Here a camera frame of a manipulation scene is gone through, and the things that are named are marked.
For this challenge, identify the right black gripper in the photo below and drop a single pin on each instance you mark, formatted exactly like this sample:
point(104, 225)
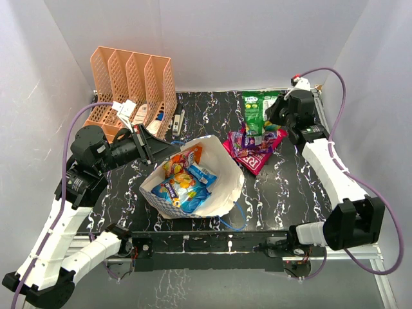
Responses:
point(271, 112)

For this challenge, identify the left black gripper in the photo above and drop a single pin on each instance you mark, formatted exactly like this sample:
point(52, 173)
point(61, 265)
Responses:
point(150, 148)

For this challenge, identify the orange candy bag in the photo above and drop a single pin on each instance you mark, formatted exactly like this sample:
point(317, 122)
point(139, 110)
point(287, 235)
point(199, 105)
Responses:
point(183, 160)

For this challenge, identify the rainbow candy bag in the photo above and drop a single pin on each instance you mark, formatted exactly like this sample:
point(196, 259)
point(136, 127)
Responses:
point(256, 103)

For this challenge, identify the blue checkered paper bag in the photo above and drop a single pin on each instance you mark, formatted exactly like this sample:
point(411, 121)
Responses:
point(225, 191)

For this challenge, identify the pink chips bag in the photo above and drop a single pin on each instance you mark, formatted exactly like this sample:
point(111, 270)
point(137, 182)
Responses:
point(252, 160)

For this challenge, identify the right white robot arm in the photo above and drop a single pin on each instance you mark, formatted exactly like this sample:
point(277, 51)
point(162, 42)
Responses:
point(356, 217)

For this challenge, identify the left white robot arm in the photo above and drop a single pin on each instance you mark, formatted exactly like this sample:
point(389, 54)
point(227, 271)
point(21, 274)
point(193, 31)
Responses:
point(48, 276)

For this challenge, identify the white bottle in organizer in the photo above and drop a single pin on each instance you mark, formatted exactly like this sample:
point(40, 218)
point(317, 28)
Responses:
point(141, 114)

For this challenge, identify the grey stapler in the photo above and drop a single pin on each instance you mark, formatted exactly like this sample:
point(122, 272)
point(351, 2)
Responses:
point(178, 120)

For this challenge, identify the blue snack packet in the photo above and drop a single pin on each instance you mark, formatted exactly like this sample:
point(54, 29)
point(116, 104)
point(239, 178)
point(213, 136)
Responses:
point(183, 191)

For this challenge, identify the small blue white packet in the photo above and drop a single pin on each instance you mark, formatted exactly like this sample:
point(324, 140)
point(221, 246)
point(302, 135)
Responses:
point(202, 174)

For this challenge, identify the orange plastic file organizer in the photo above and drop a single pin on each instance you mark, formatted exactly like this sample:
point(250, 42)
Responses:
point(122, 75)

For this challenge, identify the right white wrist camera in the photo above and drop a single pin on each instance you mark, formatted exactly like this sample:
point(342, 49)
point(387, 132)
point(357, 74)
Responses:
point(300, 83)

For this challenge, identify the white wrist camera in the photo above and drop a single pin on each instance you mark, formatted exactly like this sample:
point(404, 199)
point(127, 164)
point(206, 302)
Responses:
point(300, 83)
point(124, 111)

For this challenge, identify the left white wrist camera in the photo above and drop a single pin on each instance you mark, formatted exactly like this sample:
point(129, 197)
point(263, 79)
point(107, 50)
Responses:
point(124, 111)

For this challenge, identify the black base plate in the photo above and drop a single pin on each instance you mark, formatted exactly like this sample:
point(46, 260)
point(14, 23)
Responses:
point(292, 268)

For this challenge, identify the aluminium frame rail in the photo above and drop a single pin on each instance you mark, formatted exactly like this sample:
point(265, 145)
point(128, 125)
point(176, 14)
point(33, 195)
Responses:
point(220, 244)

